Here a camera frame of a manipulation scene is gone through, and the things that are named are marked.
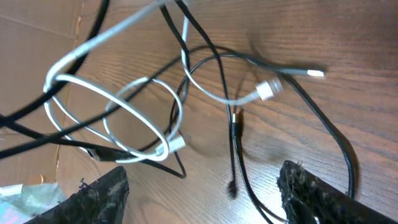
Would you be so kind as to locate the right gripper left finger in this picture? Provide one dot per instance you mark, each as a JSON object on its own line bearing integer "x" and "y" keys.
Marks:
{"x": 102, "y": 201}

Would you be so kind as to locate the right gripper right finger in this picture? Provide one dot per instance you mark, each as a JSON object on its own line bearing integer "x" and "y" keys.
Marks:
{"x": 308, "y": 199}

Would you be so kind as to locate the cardboard box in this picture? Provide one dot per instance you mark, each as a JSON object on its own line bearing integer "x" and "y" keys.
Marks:
{"x": 34, "y": 35}

